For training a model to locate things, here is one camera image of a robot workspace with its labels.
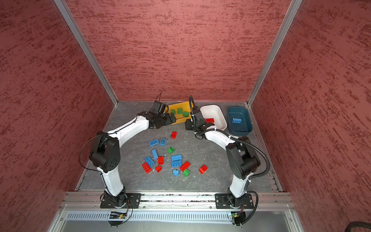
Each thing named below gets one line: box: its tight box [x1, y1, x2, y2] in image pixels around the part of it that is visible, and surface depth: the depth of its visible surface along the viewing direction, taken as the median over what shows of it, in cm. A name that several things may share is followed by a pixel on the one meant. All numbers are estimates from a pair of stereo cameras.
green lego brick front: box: [182, 168, 190, 178], surface depth 84 cm
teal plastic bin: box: [227, 106, 254, 137], surface depth 109 cm
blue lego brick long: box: [148, 138, 160, 148], surface depth 97 cm
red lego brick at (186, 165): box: [179, 160, 191, 173], surface depth 87 cm
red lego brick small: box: [155, 165, 163, 173], surface depth 86 cm
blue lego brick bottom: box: [144, 156, 156, 168], surface depth 89 cm
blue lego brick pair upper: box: [171, 154, 183, 162], surface depth 91 cm
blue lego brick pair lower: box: [170, 160, 182, 168], surface depth 89 cm
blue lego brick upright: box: [159, 137, 169, 147], surface depth 97 cm
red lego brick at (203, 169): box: [198, 164, 209, 175], surface depth 86 cm
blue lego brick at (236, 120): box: [231, 117, 243, 124], surface depth 109 cm
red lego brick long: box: [141, 161, 153, 174], surface depth 86 cm
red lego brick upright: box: [157, 156, 164, 165], surface depth 89 cm
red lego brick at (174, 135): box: [170, 130, 178, 140], surface depth 102 cm
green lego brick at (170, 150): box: [167, 146, 176, 155], surface depth 93 cm
